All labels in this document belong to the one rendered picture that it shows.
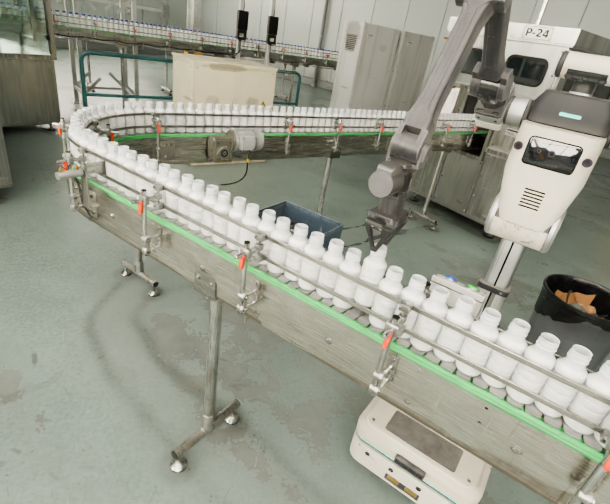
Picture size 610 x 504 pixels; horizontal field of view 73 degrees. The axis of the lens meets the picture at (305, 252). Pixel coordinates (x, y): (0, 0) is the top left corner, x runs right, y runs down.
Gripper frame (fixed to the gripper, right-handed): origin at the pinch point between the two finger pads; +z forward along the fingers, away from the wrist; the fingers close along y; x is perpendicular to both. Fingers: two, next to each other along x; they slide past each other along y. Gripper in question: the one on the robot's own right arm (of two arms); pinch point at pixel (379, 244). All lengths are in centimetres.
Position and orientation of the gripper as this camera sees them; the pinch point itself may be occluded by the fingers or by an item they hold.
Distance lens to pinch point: 103.7
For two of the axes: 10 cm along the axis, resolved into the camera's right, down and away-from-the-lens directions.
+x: 8.0, 3.9, -4.5
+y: -5.7, 2.7, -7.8
